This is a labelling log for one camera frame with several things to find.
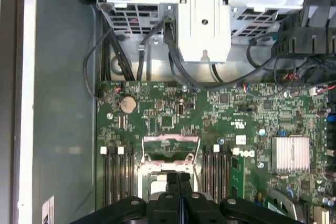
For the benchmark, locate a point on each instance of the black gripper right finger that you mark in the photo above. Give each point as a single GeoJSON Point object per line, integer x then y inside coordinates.
{"type": "Point", "coordinates": [191, 208]}

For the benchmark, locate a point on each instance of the black open PC case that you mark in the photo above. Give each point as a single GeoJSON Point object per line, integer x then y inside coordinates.
{"type": "Point", "coordinates": [65, 77]}

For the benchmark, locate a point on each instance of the white label sticker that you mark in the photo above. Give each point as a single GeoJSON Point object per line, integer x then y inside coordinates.
{"type": "Point", "coordinates": [49, 209]}

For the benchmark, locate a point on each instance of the silver metal drive cage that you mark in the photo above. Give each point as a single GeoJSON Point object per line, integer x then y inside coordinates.
{"type": "Point", "coordinates": [204, 37]}

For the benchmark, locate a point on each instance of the green motherboard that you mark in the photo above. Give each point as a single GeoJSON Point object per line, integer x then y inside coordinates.
{"type": "Point", "coordinates": [210, 119]}

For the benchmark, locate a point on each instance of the metal socket cover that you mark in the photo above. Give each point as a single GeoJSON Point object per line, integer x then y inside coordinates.
{"type": "Point", "coordinates": [170, 138]}

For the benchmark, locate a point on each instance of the silver chipset heatsink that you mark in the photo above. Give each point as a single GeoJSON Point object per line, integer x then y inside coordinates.
{"type": "Point", "coordinates": [290, 153]}

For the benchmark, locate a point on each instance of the black RAM slot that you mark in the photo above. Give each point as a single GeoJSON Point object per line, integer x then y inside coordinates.
{"type": "Point", "coordinates": [229, 171]}
{"type": "Point", "coordinates": [130, 176]}
{"type": "Point", "coordinates": [115, 176]}
{"type": "Point", "coordinates": [214, 171]}
{"type": "Point", "coordinates": [106, 176]}
{"type": "Point", "coordinates": [206, 171]}
{"type": "Point", "coordinates": [123, 176]}
{"type": "Point", "coordinates": [222, 171]}

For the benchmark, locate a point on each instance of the silver CPU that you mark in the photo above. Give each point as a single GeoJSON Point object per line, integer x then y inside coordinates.
{"type": "Point", "coordinates": [158, 186]}

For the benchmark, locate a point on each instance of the round coin battery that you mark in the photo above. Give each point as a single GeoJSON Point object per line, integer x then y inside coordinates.
{"type": "Point", "coordinates": [128, 104]}

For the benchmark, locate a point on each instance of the silver motherboard screw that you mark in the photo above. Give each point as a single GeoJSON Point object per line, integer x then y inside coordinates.
{"type": "Point", "coordinates": [184, 88]}
{"type": "Point", "coordinates": [260, 165]}
{"type": "Point", "coordinates": [262, 131]}
{"type": "Point", "coordinates": [109, 115]}

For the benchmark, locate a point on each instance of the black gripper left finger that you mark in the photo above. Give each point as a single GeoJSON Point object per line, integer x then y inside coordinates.
{"type": "Point", "coordinates": [172, 208]}

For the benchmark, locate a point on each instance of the CPU socket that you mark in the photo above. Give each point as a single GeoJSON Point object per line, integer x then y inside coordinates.
{"type": "Point", "coordinates": [157, 166]}

